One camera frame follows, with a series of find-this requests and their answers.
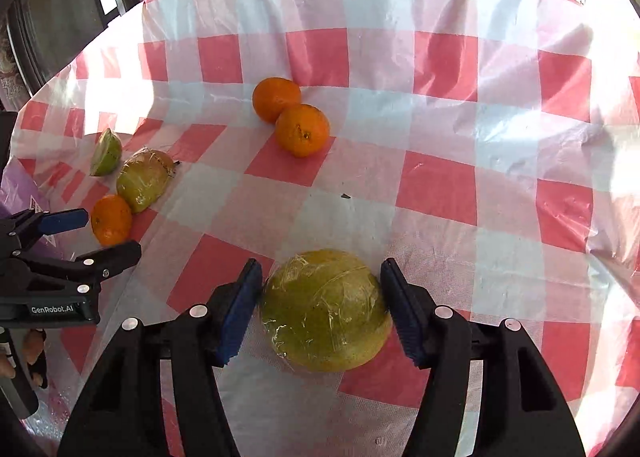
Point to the red white checkered tablecloth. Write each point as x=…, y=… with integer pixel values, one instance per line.
x=491, y=147

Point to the green half fruit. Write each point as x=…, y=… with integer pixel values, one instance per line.
x=106, y=155

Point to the small green fruit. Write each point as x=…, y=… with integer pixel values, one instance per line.
x=144, y=178

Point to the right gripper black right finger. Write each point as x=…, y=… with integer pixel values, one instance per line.
x=521, y=410

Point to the large green fruit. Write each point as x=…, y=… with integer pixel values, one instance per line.
x=324, y=310

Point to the person's left hand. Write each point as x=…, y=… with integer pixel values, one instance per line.
x=32, y=355

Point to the orange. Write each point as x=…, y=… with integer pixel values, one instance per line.
x=111, y=220
x=272, y=95
x=302, y=130

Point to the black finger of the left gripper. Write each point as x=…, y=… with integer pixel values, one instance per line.
x=46, y=273
x=23, y=232

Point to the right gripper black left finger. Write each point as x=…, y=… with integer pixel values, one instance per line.
x=120, y=412

